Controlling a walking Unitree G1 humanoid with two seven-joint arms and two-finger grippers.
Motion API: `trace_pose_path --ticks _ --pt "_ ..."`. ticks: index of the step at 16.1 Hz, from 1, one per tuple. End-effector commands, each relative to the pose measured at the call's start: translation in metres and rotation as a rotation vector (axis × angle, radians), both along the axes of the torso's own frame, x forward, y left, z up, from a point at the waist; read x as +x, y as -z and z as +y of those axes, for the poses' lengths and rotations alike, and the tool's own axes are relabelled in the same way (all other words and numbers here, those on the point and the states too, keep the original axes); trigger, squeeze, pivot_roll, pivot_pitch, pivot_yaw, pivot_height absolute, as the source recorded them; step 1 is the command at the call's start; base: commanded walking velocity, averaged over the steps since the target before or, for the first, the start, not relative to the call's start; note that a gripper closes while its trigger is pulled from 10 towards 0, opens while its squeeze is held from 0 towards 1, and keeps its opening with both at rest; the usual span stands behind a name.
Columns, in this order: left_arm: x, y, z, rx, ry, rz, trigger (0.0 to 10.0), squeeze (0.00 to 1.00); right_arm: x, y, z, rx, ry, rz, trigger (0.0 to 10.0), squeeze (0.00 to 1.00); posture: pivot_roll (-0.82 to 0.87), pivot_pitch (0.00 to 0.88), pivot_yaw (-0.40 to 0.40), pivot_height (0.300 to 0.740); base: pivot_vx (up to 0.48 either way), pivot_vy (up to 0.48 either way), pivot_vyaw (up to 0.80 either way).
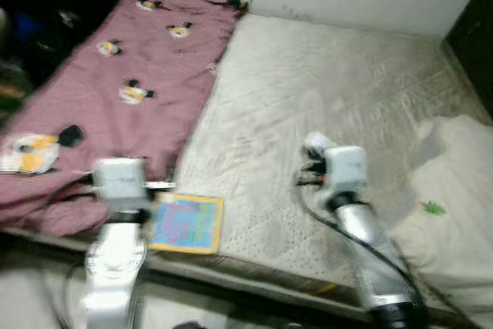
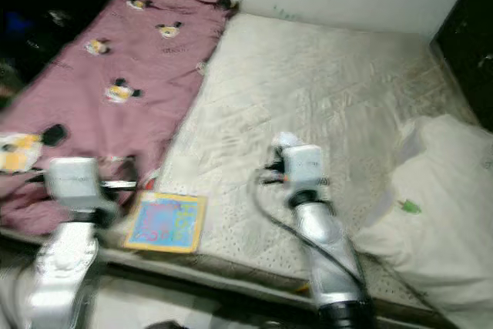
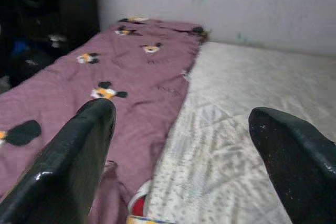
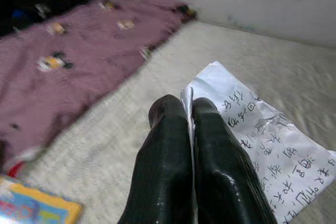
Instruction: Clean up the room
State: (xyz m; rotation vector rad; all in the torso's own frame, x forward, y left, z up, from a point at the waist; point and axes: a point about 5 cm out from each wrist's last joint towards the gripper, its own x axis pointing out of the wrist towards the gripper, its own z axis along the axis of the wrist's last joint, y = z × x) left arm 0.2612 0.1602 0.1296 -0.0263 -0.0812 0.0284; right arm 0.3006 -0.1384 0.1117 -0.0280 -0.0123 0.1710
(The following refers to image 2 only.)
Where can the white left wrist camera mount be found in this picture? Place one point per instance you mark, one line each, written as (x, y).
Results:
(72, 182)

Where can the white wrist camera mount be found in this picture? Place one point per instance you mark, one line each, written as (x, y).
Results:
(72, 182)
(304, 166)

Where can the white tissue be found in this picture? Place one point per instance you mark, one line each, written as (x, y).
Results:
(285, 140)

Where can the pink cartoon print blanket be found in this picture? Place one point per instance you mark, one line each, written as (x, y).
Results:
(108, 67)

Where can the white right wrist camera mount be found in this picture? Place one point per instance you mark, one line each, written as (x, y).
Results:
(304, 166)

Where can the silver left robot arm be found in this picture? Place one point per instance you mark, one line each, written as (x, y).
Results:
(65, 260)

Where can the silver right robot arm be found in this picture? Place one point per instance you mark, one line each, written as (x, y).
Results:
(327, 244)

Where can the dark tufted headboard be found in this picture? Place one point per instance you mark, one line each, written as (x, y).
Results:
(466, 36)

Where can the colourful yellow-edged children's book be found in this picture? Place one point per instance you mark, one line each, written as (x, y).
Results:
(166, 223)

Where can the white quilted mattress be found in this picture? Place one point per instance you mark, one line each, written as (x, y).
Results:
(300, 98)

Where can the white pillow with green print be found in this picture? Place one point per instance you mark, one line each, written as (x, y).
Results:
(439, 221)

